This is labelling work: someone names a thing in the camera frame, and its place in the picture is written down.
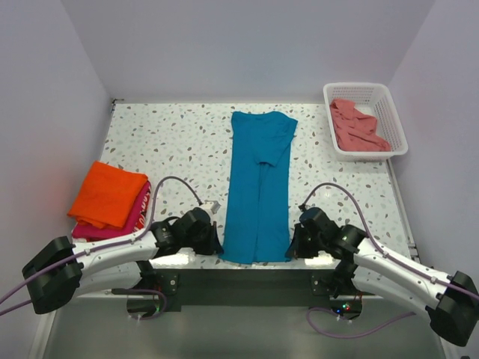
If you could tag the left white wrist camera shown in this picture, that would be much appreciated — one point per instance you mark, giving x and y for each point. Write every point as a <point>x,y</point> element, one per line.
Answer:
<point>211,206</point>

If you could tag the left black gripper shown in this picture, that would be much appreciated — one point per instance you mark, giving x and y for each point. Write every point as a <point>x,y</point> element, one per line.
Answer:
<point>212,245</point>

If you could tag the blue t shirt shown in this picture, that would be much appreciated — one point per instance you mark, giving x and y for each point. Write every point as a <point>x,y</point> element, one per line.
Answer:
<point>257,218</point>

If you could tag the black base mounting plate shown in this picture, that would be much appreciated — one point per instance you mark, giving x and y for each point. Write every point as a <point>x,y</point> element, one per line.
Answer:
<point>173,289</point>

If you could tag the magenta folded t shirt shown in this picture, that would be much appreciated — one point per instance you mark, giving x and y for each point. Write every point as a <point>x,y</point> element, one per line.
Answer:
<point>135,221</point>

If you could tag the white plastic basket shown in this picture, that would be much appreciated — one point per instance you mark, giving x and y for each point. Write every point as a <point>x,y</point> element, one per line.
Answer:
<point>375,100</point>

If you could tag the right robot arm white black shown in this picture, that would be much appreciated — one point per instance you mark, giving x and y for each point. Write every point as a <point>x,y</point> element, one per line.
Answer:
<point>448,301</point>

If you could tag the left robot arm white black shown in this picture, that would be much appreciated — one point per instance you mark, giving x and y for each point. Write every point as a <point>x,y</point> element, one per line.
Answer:
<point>63,270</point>

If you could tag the orange folded t shirt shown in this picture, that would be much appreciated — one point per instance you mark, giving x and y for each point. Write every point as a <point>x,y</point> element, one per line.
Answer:
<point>106,196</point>

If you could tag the salmon pink t shirt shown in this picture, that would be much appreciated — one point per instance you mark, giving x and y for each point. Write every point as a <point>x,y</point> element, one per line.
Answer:
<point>354,130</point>

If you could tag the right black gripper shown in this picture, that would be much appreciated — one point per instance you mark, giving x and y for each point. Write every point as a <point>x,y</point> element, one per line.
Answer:
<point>296,250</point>

